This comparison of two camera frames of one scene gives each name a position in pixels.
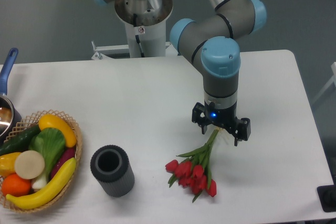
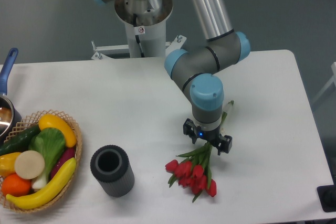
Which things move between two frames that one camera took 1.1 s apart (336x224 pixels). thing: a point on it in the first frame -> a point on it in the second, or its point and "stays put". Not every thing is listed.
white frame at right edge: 332,81 stays put
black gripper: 225,118 -> 224,144
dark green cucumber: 19,140 stays put
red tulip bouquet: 194,172 stays put
